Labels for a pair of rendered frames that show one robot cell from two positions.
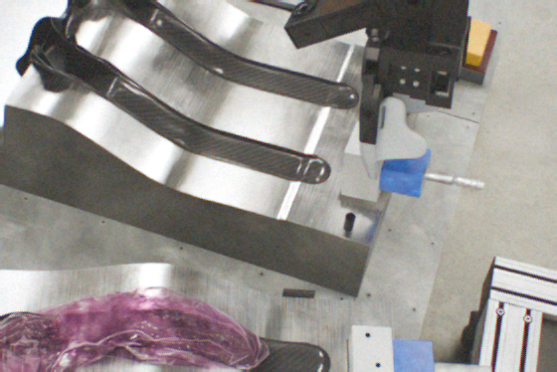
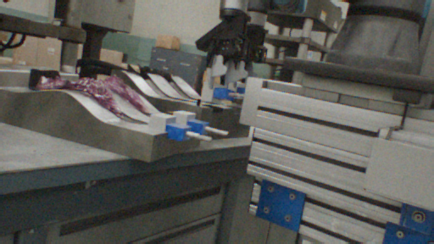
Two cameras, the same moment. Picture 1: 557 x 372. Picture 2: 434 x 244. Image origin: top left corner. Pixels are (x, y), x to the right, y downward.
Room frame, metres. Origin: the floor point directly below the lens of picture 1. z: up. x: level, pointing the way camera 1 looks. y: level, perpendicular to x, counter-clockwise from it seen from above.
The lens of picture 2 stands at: (-0.29, -0.55, 1.01)
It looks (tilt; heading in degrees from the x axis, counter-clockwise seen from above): 8 degrees down; 24
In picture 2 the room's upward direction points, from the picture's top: 10 degrees clockwise
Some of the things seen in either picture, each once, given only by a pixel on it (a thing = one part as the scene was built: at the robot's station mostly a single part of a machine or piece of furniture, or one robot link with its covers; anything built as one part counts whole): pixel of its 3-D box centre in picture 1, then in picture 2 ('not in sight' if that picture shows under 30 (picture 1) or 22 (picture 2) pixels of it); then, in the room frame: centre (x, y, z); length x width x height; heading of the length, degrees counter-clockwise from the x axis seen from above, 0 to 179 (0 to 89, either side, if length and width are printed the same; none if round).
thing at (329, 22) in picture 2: not in sight; (286, 74); (5.31, 1.03, 1.03); 1.54 x 0.94 x 2.06; 177
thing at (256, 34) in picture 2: not in sight; (252, 45); (1.01, -0.05, 1.09); 0.09 x 0.08 x 0.12; 79
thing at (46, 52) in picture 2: not in sight; (65, 79); (3.63, 3.39, 0.47); 1.22 x 0.80 x 0.94; 91
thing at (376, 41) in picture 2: not in sight; (375, 42); (0.46, -0.48, 1.09); 0.15 x 0.15 x 0.10
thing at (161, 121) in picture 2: not in sight; (182, 132); (0.43, -0.16, 0.86); 0.13 x 0.05 x 0.05; 96
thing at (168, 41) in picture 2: not in sight; (168, 41); (7.02, 4.15, 1.26); 0.42 x 0.33 x 0.29; 87
